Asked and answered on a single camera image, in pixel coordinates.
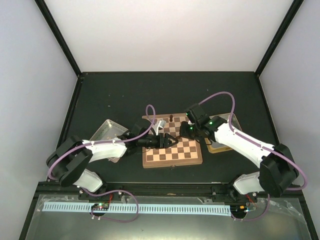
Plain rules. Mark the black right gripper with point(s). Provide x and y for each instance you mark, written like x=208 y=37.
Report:
x=183 y=132

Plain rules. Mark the black mounting rail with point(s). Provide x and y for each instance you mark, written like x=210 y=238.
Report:
x=218 y=192

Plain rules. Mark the black frame post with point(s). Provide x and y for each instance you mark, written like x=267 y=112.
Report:
x=283 y=27
x=46 y=13

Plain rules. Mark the left circuit board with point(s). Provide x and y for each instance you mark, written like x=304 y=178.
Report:
x=100 y=207

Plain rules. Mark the right circuit board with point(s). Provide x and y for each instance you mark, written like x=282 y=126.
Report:
x=241 y=209

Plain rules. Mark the wooden chess board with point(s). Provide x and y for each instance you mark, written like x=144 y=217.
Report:
x=186 y=152

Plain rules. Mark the gold metal tin tray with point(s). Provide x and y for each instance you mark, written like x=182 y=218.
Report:
x=217 y=146

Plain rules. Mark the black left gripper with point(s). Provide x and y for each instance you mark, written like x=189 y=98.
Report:
x=165 y=144

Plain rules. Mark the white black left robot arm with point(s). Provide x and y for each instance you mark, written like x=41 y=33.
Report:
x=68 y=164

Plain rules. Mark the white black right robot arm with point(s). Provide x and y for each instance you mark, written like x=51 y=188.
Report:
x=275 y=163

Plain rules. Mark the light blue cable duct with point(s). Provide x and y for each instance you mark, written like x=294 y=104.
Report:
x=131 y=208

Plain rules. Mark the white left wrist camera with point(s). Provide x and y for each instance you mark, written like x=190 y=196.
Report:
x=159 y=125

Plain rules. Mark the circuit board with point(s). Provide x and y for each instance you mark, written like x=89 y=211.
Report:
x=100 y=207
x=241 y=209

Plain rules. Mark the black frame post right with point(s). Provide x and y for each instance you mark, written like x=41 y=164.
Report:
x=283 y=27

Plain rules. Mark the pink metal tin tray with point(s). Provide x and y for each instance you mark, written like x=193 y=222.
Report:
x=107 y=131

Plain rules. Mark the black frame post left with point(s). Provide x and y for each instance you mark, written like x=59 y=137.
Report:
x=46 y=13

